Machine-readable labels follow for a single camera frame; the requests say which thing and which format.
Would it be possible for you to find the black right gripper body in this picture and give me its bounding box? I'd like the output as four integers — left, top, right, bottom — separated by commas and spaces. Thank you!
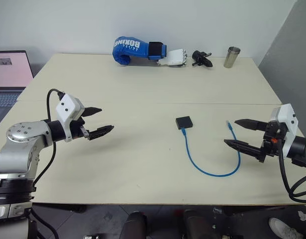
258, 120, 287, 164

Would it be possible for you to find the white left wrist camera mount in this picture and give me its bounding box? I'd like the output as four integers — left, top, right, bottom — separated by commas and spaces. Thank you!
55, 93, 85, 143

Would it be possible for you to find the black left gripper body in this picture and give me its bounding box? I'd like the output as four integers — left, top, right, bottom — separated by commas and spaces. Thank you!
69, 116, 91, 140

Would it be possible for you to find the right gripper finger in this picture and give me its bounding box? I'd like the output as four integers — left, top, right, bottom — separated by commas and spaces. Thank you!
234, 119, 269, 131
223, 138, 265, 160

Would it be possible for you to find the blue Ethernet cable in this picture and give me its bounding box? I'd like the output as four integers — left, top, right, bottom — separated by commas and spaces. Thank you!
181, 119, 241, 178

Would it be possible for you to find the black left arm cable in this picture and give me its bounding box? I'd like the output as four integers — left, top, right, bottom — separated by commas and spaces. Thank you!
32, 88, 66, 194

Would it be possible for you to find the dark rounded shape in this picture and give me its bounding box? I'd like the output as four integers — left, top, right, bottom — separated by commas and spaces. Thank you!
119, 211, 147, 239

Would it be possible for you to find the grey laptop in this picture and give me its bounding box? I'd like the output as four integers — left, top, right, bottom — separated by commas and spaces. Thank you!
0, 50, 35, 125

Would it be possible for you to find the white robotic hand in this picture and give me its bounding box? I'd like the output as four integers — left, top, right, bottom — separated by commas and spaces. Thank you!
156, 48, 189, 68

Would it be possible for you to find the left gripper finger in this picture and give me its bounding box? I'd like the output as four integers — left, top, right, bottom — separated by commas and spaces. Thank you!
82, 107, 103, 118
88, 124, 115, 141

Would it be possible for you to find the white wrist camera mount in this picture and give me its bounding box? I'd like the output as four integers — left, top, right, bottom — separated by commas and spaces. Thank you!
270, 103, 299, 159
55, 93, 85, 143

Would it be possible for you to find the blue boxing glove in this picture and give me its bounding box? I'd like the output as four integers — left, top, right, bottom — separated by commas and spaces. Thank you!
112, 36, 168, 67

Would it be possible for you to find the silver robot torso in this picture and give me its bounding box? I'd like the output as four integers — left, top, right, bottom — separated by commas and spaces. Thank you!
0, 202, 34, 239

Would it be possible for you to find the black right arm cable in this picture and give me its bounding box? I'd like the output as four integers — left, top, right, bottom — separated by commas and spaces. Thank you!
278, 138, 306, 204

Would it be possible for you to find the small black box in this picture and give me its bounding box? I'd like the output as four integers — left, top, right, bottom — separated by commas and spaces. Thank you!
175, 116, 194, 130

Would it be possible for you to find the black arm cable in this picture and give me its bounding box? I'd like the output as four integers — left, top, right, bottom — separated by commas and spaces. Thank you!
32, 88, 66, 194
278, 138, 306, 204

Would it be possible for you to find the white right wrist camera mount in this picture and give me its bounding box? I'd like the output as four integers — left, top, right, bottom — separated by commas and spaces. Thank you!
270, 103, 299, 159

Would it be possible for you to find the spare black two-finger gripper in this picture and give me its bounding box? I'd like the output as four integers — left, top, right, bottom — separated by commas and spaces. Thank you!
192, 50, 214, 69

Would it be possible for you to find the white shoe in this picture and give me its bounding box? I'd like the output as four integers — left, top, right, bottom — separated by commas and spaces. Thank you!
268, 217, 305, 239

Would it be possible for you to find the stainless steel cup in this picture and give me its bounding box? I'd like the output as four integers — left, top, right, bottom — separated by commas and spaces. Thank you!
222, 46, 242, 69

